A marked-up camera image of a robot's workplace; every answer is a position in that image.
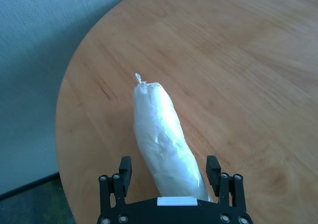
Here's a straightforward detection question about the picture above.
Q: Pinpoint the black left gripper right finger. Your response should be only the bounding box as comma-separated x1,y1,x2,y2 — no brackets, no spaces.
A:
206,155,247,210

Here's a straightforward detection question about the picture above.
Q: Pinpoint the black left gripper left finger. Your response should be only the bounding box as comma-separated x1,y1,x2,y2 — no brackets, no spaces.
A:
98,155,132,216

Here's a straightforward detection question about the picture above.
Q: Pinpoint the white plastic-wrapped sandbag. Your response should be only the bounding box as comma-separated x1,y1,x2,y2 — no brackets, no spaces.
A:
133,73,214,202

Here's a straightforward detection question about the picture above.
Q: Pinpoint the black baseboard strip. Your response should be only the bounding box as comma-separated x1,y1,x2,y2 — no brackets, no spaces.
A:
0,171,61,201

